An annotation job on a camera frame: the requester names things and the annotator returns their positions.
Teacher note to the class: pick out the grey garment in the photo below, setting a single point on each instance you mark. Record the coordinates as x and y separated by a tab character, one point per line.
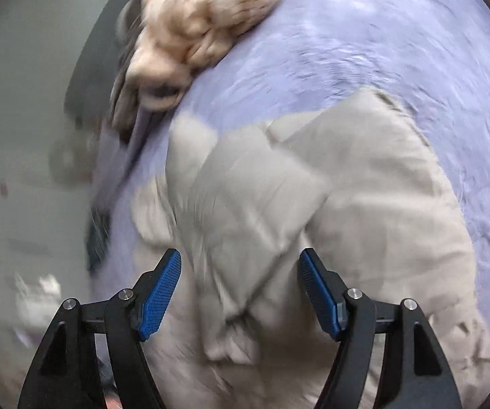
125	81

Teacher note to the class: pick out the dark teal fringed scarf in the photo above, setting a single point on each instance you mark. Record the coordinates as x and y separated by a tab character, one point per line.
98	238

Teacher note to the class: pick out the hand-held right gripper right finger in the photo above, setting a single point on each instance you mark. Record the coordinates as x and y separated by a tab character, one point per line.
320	296

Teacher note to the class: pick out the beige puffer jacket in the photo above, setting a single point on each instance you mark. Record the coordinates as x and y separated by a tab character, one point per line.
270	204

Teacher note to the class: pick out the cream striped garment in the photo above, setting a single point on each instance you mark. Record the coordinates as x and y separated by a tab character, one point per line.
193	21

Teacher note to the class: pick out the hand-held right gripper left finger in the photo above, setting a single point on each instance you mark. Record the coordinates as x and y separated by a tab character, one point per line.
158	296

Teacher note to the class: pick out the white crumpled object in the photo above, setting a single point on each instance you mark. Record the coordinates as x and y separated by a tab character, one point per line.
36	296

